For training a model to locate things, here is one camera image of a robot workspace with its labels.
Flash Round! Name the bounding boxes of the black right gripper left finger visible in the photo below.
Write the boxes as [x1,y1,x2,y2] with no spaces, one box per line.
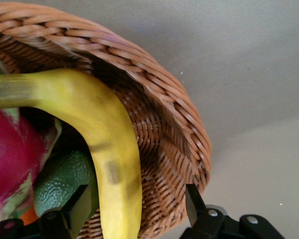
[0,184,92,239]

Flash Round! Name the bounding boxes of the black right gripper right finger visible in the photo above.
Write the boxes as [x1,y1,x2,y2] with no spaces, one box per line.
[181,184,287,239]

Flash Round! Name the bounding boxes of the yellow banana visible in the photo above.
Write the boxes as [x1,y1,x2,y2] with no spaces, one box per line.
[0,68,143,239]

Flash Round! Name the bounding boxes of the green avocado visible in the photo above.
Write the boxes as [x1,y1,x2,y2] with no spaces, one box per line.
[33,149,100,219]

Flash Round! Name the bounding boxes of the orange fruit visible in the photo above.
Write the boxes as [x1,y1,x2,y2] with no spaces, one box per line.
[0,206,39,227]

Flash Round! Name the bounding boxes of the pink dragon fruit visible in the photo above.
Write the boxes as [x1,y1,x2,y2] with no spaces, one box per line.
[0,51,63,226]

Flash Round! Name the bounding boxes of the brown wicker basket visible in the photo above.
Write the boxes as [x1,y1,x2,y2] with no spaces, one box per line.
[0,2,212,239]

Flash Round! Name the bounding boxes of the table cover cloth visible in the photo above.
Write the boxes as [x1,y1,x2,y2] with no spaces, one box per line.
[27,0,299,239]

